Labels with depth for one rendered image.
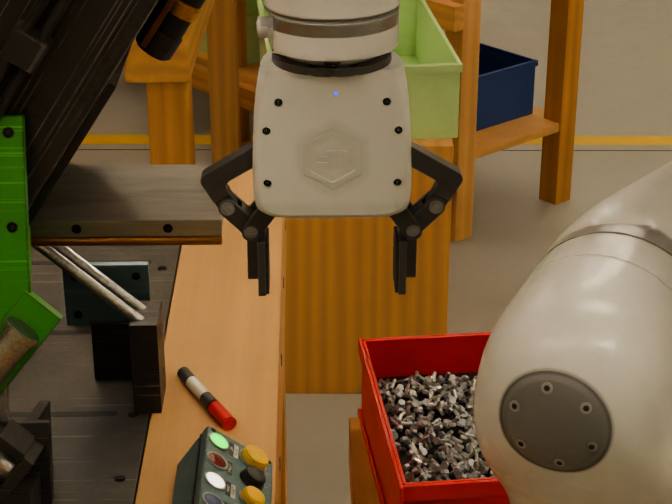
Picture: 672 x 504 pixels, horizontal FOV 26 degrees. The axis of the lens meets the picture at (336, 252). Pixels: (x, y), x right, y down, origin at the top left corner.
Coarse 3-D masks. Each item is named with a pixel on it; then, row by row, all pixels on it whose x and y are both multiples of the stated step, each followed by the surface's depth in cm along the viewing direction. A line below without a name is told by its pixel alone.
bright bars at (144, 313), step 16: (48, 256) 152; (64, 256) 155; (80, 256) 156; (80, 272) 153; (96, 272) 156; (96, 288) 154; (112, 288) 156; (112, 304) 154; (128, 304) 157; (144, 304) 159; (160, 304) 159; (144, 320) 155; (160, 320) 158; (144, 336) 155; (160, 336) 158; (144, 352) 156; (160, 352) 158; (144, 368) 156; (160, 368) 158; (144, 384) 157; (160, 384) 158; (144, 400) 158; (160, 400) 158
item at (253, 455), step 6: (246, 450) 144; (252, 450) 144; (258, 450) 145; (246, 456) 144; (252, 456) 144; (258, 456) 144; (264, 456) 145; (252, 462) 144; (258, 462) 144; (264, 462) 144; (264, 468) 145
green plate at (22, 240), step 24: (0, 120) 135; (24, 120) 136; (0, 144) 136; (24, 144) 136; (0, 168) 136; (24, 168) 136; (0, 192) 136; (24, 192) 136; (0, 216) 137; (24, 216) 137; (0, 240) 137; (24, 240) 137; (0, 264) 137; (24, 264) 137; (0, 288) 138; (24, 288) 138; (0, 312) 138
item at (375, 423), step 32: (384, 352) 171; (416, 352) 171; (448, 352) 172; (480, 352) 172; (384, 384) 170; (416, 384) 168; (448, 384) 170; (384, 416) 154; (416, 416) 163; (448, 416) 163; (384, 448) 155; (416, 448) 156; (448, 448) 155; (384, 480) 156; (416, 480) 150; (448, 480) 143; (480, 480) 143
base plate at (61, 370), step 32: (32, 256) 196; (96, 256) 196; (128, 256) 196; (160, 256) 196; (32, 288) 187; (160, 288) 187; (64, 320) 179; (64, 352) 171; (32, 384) 164; (64, 384) 164; (96, 384) 164; (128, 384) 164; (64, 416) 158; (96, 416) 158; (128, 416) 158; (64, 448) 152; (96, 448) 152; (128, 448) 152; (64, 480) 147; (96, 480) 147; (128, 480) 147
